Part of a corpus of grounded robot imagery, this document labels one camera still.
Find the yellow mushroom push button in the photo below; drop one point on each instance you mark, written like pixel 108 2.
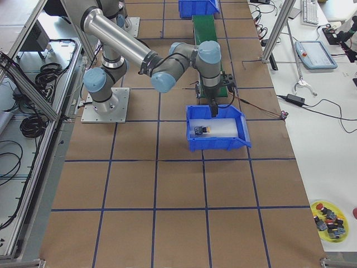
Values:
pixel 200 130

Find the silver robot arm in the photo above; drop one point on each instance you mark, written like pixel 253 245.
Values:
pixel 99 18

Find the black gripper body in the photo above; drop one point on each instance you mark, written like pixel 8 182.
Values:
pixel 210 96

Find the green conveyor belt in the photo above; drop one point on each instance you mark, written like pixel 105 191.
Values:
pixel 209 52

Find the teach pendant tablet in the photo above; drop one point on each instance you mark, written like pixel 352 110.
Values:
pixel 314 55

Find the yellow tray of buttons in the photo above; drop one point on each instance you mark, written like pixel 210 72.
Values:
pixel 331 223

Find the white foam pad right bin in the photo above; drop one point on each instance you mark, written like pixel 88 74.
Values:
pixel 219 128

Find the blue right plastic bin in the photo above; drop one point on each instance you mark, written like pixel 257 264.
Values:
pixel 203 112

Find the blue left plastic bin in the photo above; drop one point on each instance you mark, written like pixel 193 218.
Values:
pixel 189 8

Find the blue plastic bin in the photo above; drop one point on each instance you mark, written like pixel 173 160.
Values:
pixel 189 8
pixel 203 112

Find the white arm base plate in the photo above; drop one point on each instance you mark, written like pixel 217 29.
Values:
pixel 112 111

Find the white keyboard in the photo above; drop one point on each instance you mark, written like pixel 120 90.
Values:
pixel 309 12

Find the black power adapter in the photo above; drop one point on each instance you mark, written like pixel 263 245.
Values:
pixel 296 100

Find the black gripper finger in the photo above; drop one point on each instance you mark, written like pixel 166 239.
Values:
pixel 214 108

